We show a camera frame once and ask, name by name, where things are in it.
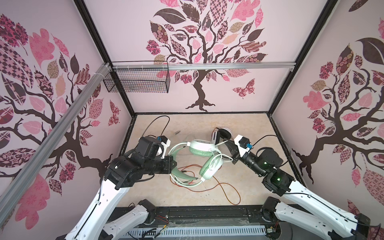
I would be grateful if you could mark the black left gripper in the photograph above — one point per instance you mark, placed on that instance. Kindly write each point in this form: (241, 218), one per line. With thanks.
(166, 169)

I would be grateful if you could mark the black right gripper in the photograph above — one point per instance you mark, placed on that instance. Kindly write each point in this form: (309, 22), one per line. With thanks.
(234, 150)

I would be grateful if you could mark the mint green headphones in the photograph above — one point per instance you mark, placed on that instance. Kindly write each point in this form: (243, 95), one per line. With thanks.
(199, 148)

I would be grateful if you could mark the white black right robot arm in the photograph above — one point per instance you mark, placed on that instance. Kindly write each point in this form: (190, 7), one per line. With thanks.
(317, 215)

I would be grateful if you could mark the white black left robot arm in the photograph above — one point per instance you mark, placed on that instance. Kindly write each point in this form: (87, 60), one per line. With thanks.
(147, 158)

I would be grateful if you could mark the white black headphones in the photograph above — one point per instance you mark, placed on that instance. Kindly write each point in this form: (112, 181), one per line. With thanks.
(221, 134)

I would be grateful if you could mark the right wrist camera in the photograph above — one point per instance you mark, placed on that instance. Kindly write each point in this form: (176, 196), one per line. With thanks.
(243, 144)

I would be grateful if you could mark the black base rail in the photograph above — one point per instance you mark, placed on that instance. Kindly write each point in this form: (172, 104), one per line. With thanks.
(251, 214)

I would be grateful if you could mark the white slotted cable duct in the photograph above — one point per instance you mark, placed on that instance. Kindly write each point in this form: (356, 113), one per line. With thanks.
(194, 232)

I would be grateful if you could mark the black wire basket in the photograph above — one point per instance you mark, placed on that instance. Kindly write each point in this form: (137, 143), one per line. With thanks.
(139, 77)

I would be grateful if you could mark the aluminium rail back wall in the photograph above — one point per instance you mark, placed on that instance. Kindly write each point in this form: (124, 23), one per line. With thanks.
(188, 67)

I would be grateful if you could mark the aluminium rail wall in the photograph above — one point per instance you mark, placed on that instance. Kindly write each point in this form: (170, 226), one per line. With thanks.
(23, 180)
(188, 67)

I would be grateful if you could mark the aluminium rail left wall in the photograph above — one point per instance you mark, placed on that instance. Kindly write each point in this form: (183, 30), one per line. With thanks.
(23, 180)

